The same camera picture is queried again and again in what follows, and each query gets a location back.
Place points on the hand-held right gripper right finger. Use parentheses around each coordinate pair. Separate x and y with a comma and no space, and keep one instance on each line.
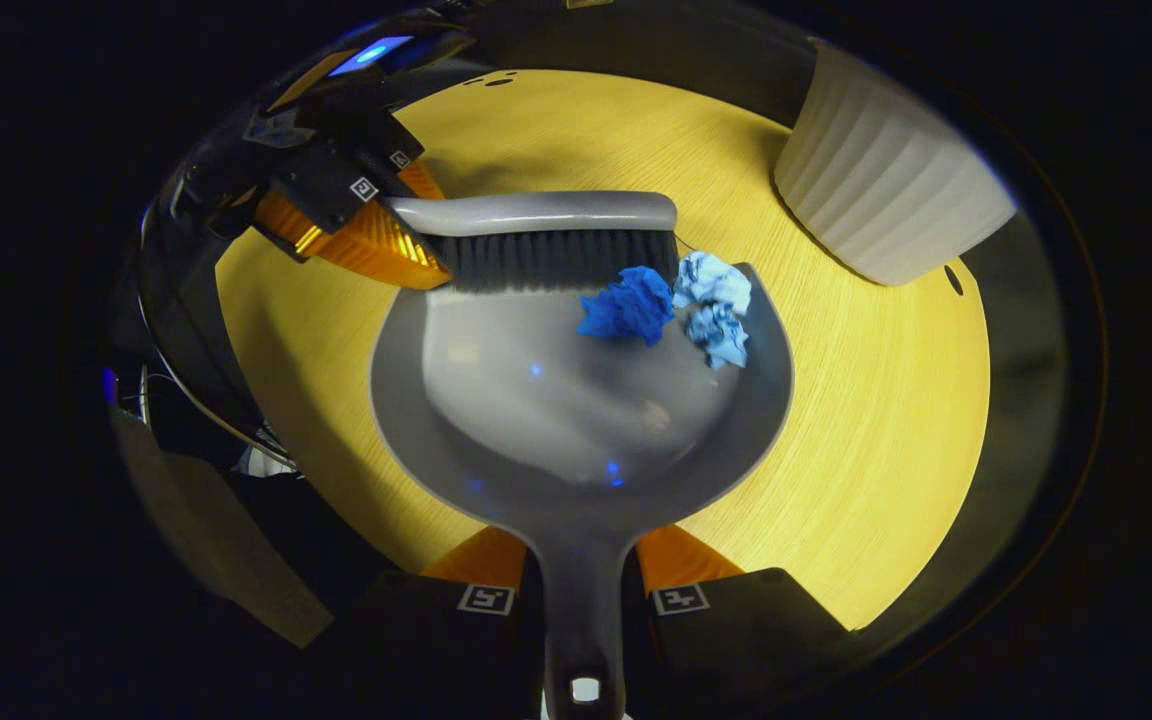
(726,650)

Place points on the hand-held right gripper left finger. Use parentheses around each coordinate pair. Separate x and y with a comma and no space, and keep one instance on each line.
(436,650)

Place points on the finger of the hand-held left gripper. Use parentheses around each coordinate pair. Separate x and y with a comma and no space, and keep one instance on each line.
(326,195)
(386,140)

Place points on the small grey broom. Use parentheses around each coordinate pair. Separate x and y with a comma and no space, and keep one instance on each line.
(536,212)

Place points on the grey dustpan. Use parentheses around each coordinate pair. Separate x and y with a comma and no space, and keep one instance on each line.
(556,400)

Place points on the dark blue paper ball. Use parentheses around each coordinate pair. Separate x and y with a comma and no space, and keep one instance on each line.
(628,305)

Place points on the light blue paper ball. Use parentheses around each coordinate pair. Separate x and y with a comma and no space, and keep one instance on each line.
(716,300)

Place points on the white ribbed garbage bin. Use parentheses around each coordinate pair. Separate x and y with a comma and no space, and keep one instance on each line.
(886,170)

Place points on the yellow wooden desktop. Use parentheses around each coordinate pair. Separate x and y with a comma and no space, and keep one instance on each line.
(886,420)

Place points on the black backdrop cloth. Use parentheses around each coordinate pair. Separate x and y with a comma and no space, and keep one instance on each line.
(636,40)

